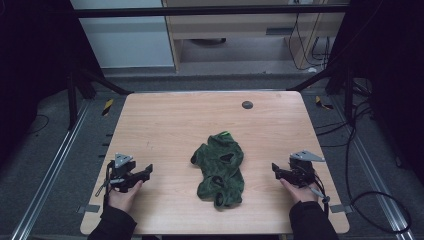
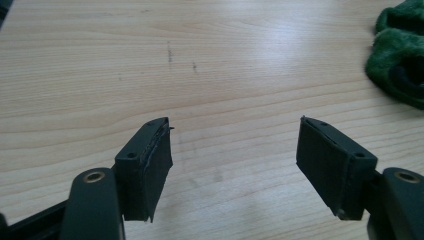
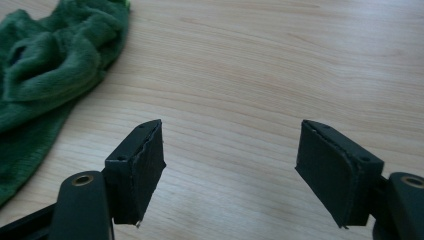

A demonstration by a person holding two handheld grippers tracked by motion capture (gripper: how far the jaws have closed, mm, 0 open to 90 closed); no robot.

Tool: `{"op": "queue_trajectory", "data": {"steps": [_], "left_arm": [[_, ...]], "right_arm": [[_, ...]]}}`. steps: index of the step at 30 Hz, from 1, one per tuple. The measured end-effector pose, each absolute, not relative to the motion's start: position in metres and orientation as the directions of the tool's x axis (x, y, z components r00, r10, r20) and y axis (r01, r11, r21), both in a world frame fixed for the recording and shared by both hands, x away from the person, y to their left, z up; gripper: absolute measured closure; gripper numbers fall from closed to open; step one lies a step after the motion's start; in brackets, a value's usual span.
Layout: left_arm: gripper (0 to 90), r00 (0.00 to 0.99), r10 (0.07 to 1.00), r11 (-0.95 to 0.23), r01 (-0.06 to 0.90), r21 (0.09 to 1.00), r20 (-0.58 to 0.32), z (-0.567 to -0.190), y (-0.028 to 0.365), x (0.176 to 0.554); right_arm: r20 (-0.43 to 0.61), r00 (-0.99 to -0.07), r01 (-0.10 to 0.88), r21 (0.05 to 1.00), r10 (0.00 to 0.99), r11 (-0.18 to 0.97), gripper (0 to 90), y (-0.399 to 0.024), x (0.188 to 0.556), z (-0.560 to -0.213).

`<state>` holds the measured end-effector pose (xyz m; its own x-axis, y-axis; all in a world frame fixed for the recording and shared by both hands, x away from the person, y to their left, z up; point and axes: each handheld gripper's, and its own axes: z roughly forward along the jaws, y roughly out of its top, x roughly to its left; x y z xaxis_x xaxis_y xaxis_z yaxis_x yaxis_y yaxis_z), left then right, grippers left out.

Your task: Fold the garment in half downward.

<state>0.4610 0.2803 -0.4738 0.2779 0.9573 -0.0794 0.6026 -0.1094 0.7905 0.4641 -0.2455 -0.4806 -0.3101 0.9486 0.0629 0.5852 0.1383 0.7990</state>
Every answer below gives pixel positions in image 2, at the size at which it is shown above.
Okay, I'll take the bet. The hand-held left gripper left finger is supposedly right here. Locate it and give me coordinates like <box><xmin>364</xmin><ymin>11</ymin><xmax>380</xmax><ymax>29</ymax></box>
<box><xmin>114</xmin><ymin>116</ymin><xmax>174</xmax><ymax>223</ymax></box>

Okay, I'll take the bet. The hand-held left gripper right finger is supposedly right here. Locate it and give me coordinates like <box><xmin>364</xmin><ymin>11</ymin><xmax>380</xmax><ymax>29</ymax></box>
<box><xmin>295</xmin><ymin>115</ymin><xmax>379</xmax><ymax>222</ymax></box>

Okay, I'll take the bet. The green fuzzy cloth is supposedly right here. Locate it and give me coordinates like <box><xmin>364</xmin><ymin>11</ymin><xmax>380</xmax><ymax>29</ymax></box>
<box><xmin>364</xmin><ymin>0</ymin><xmax>424</xmax><ymax>110</ymax></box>

